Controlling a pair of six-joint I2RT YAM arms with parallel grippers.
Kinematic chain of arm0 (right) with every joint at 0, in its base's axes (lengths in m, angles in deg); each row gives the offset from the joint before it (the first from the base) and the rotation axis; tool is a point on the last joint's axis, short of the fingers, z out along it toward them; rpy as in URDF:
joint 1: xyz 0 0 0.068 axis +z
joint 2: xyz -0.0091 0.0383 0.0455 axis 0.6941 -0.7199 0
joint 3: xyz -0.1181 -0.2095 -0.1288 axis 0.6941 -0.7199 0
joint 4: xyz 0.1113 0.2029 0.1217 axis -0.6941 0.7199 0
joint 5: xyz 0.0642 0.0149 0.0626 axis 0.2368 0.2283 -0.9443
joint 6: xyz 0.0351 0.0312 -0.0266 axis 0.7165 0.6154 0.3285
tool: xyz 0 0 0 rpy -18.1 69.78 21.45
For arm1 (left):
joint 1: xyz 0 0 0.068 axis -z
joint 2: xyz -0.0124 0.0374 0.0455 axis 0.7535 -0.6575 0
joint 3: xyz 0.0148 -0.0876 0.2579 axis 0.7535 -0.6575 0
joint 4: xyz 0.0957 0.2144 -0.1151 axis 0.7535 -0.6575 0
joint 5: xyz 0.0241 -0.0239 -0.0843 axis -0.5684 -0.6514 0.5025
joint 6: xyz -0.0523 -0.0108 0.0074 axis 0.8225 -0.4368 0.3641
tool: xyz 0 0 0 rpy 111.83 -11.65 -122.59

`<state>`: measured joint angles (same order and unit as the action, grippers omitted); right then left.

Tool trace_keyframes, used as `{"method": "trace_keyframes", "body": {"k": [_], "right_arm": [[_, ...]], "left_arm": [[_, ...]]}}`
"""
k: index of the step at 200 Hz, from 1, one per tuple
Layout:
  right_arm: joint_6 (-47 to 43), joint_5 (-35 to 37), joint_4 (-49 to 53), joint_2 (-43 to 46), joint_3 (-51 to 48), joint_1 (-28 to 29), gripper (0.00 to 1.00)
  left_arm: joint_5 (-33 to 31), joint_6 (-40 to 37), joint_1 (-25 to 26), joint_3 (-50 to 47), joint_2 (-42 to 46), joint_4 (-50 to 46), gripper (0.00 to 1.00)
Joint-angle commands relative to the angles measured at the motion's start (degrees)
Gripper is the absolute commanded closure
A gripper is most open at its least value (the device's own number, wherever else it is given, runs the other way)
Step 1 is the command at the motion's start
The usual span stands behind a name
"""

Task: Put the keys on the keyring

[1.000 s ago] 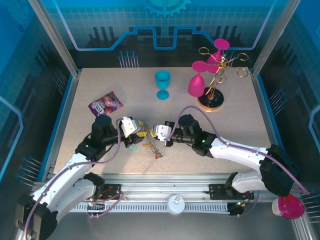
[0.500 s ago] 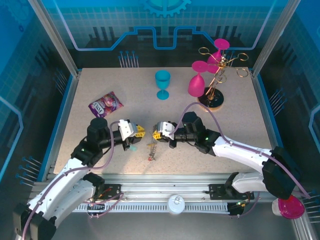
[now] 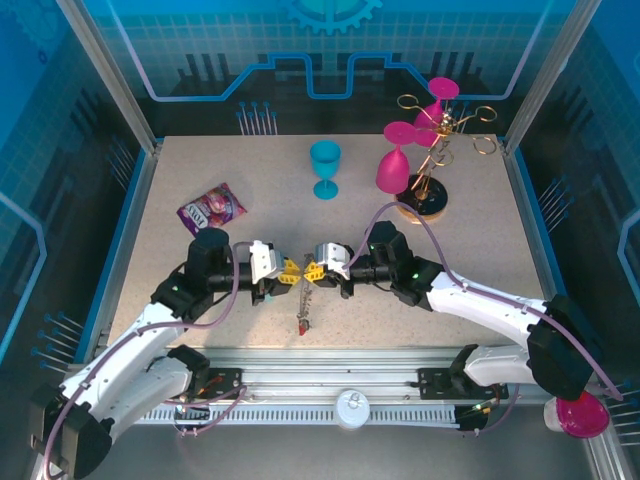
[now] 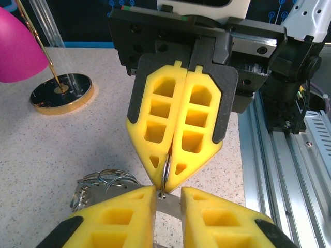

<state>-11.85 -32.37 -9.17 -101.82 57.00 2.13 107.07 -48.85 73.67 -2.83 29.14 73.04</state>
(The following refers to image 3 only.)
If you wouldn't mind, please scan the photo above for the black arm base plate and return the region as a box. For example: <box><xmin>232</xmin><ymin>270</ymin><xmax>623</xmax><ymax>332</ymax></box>
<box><xmin>417</xmin><ymin>367</ymin><xmax>510</xmax><ymax>401</ymax></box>
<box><xmin>199</xmin><ymin>367</ymin><xmax>245</xmax><ymax>401</ymax></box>

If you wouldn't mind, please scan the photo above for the white round knob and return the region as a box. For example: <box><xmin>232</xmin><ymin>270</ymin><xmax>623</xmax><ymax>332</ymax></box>
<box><xmin>333</xmin><ymin>388</ymin><xmax>372</xmax><ymax>431</ymax></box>

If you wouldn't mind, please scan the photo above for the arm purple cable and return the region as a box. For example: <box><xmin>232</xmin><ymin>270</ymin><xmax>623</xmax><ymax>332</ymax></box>
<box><xmin>344</xmin><ymin>202</ymin><xmax>625</xmax><ymax>436</ymax></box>
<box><xmin>43</xmin><ymin>241</ymin><xmax>250</xmax><ymax>480</ymax></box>

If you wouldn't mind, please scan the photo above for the aluminium front rail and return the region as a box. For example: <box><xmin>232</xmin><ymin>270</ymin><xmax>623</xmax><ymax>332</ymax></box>
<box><xmin>64</xmin><ymin>347</ymin><xmax>601</xmax><ymax>407</ymax></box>

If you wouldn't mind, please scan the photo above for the gold wire glass rack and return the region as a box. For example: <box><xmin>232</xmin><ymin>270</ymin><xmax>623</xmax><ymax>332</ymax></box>
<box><xmin>394</xmin><ymin>92</ymin><xmax>500</xmax><ymax>221</ymax></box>

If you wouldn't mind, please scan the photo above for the aluminium frame post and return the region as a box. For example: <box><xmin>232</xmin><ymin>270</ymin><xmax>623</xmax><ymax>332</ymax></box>
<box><xmin>54</xmin><ymin>0</ymin><xmax>164</xmax><ymax>154</ymax></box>
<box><xmin>502</xmin><ymin>0</ymin><xmax>591</xmax><ymax>156</ymax></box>

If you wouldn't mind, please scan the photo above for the white slotted cable duct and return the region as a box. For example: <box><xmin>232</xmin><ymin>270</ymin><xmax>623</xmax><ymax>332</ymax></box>
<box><xmin>134</xmin><ymin>404</ymin><xmax>461</xmax><ymax>427</ymax></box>

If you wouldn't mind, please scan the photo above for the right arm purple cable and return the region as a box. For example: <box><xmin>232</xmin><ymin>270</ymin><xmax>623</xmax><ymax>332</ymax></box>
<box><xmin>344</xmin><ymin>202</ymin><xmax>625</xmax><ymax>436</ymax></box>

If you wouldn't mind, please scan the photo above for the purple candy bag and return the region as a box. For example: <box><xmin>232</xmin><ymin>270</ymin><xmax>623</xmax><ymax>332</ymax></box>
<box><xmin>175</xmin><ymin>182</ymin><xmax>250</xmax><ymax>239</ymax></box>

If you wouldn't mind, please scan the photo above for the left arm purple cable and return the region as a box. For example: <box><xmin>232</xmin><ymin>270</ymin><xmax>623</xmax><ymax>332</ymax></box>
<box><xmin>43</xmin><ymin>241</ymin><xmax>250</xmax><ymax>480</ymax></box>

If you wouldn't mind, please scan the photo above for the pink plastic goblet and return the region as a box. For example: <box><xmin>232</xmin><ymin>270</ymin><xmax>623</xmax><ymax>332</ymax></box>
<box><xmin>412</xmin><ymin>76</ymin><xmax>460</xmax><ymax>149</ymax></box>
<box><xmin>375</xmin><ymin>121</ymin><xmax>417</xmax><ymax>195</ymax></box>

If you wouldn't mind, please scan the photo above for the blue plastic goblet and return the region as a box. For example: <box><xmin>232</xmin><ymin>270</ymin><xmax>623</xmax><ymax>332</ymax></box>
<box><xmin>308</xmin><ymin>140</ymin><xmax>342</xmax><ymax>201</ymax></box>

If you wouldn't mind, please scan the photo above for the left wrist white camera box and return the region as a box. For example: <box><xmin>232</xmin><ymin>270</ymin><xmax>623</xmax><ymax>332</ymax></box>
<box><xmin>248</xmin><ymin>239</ymin><xmax>280</xmax><ymax>284</ymax></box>

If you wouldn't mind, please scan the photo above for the pink and white cup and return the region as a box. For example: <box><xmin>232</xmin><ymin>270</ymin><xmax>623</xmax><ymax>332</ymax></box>
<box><xmin>543</xmin><ymin>392</ymin><xmax>611</xmax><ymax>440</ymax></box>

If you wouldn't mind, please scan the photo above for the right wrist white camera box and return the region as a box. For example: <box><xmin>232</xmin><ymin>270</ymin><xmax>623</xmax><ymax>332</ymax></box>
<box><xmin>313</xmin><ymin>241</ymin><xmax>354</xmax><ymax>281</ymax></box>

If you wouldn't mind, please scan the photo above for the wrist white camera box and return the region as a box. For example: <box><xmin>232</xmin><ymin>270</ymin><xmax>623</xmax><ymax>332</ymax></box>
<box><xmin>248</xmin><ymin>239</ymin><xmax>280</xmax><ymax>284</ymax></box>
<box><xmin>313</xmin><ymin>241</ymin><xmax>354</xmax><ymax>281</ymax></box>

